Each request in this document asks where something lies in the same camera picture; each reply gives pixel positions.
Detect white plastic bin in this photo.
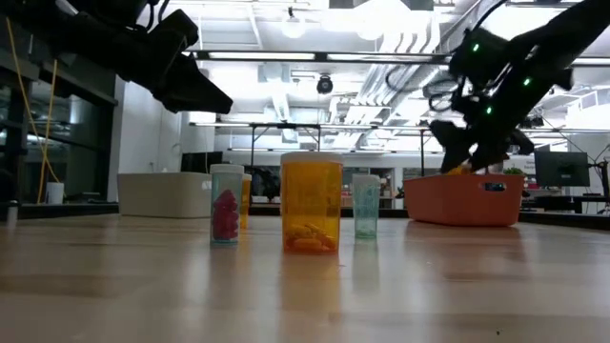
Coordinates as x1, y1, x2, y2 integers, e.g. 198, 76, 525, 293
117, 171, 214, 219

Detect large amber bottle oval pills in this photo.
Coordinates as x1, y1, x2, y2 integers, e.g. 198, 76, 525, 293
279, 151, 345, 255

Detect black aluminium table frame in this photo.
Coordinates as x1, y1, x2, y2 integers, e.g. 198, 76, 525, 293
0, 90, 610, 232

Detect black metal stand frame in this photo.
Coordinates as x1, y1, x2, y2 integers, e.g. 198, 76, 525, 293
190, 122, 447, 175

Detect small white container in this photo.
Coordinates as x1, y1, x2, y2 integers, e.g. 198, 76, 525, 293
46, 181, 66, 206

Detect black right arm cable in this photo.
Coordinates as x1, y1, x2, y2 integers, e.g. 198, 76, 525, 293
384, 64, 461, 114

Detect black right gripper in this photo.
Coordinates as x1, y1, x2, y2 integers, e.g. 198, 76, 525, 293
430, 90, 535, 174

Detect slim amber pill bottle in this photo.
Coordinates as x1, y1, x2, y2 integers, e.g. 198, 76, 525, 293
240, 172, 253, 231

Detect white round ceiling lamp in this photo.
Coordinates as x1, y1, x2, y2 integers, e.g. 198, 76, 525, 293
280, 9, 307, 39

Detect orange plastic bin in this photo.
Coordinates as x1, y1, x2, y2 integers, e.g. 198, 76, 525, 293
403, 173, 526, 228

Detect clear bottle with red pills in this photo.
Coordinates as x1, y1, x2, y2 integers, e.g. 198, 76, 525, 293
209, 164, 245, 248

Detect teal translucent pill bottle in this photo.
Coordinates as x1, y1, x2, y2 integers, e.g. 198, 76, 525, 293
351, 173, 381, 240

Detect black computer monitor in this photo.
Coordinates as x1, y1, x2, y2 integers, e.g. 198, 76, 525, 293
534, 151, 591, 188
179, 151, 224, 174

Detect person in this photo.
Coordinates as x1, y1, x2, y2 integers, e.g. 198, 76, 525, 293
251, 166, 282, 204

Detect yellow power cable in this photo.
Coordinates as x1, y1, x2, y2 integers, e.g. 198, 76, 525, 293
5, 16, 63, 206

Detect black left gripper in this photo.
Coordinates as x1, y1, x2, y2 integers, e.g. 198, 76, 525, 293
94, 9, 234, 114

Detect black bar with light strips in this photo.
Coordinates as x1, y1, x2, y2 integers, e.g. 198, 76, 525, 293
188, 50, 610, 67

